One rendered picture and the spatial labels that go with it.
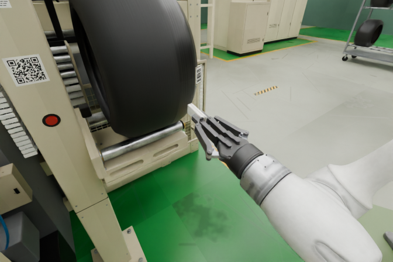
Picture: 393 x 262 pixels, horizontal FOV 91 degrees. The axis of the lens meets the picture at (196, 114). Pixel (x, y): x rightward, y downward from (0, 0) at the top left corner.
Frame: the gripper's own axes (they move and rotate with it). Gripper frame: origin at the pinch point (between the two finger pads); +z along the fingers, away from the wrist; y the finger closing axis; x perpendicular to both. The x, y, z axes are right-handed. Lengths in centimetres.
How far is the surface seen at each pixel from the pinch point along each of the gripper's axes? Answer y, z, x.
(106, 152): 22.1, 20.7, 22.8
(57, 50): 25, 71, 3
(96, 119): 20, 47, 28
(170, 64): 0.7, 13.0, -9.4
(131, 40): 9.7, 16.3, -15.8
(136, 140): 11.2, 20.7, 22.8
